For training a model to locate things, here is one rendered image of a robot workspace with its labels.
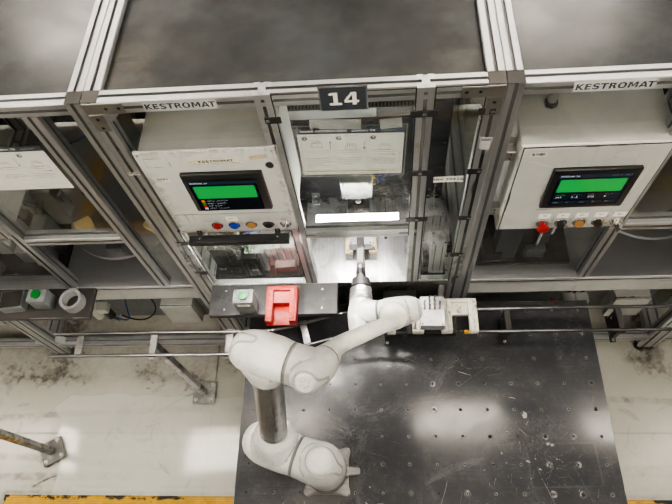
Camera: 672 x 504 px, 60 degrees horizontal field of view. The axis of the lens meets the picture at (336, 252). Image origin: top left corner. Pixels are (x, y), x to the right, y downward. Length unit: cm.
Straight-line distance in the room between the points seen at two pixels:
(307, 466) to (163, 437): 134
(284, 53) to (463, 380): 154
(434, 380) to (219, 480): 130
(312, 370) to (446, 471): 95
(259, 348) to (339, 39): 90
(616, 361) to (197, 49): 266
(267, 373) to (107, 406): 190
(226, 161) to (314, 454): 109
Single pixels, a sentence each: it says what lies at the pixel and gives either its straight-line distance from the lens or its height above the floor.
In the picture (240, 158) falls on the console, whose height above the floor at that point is 179.
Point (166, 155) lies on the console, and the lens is 177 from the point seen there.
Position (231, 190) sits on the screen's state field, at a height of 166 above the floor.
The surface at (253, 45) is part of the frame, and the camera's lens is 170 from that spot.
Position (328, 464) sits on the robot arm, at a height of 95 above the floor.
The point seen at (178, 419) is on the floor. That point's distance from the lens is 338.
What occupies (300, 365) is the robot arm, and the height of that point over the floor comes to 150.
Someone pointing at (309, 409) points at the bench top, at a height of 68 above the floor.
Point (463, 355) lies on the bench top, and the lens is 259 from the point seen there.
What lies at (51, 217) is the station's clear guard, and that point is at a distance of 229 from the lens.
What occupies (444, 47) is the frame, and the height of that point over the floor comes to 201.
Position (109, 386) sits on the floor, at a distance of 359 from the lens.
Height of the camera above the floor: 312
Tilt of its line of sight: 61 degrees down
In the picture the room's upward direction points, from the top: 10 degrees counter-clockwise
